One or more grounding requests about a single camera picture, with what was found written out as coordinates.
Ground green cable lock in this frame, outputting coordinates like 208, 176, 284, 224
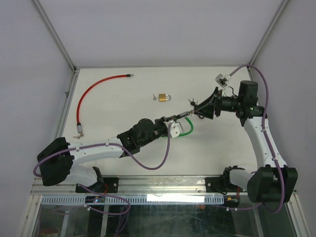
177, 111, 194, 137

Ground red cable lock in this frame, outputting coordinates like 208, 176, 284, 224
76, 74, 134, 134

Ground large brass padlock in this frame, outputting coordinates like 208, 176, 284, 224
158, 94, 171, 102

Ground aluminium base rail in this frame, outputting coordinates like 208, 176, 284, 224
31, 175, 219, 196

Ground left aluminium frame post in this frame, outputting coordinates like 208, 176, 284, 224
31, 0, 77, 72

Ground slotted cable duct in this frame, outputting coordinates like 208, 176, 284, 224
41, 194, 224, 205

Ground left black mount plate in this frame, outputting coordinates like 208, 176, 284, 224
88, 176, 119, 194

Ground aluminium frame post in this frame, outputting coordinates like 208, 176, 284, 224
31, 0, 77, 72
249, 0, 291, 65

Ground black head key bunch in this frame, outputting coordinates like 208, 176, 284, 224
188, 98, 198, 107

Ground right aluminium frame post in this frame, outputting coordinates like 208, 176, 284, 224
249, 0, 291, 65

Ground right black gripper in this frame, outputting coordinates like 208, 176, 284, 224
194, 87, 242, 119

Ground black mount plate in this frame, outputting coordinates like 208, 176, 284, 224
88, 176, 119, 194
205, 177, 225, 193

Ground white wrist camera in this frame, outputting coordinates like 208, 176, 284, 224
164, 119, 183, 138
215, 74, 232, 90

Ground right black mount plate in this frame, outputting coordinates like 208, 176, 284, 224
205, 177, 225, 193

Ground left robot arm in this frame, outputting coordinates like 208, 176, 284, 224
34, 117, 183, 192

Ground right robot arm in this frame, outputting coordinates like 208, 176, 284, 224
191, 80, 298, 204

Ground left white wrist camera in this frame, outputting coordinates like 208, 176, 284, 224
164, 119, 183, 138

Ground red lock keys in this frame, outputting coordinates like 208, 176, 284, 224
73, 133, 84, 139

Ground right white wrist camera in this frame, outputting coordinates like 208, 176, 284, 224
215, 74, 232, 90

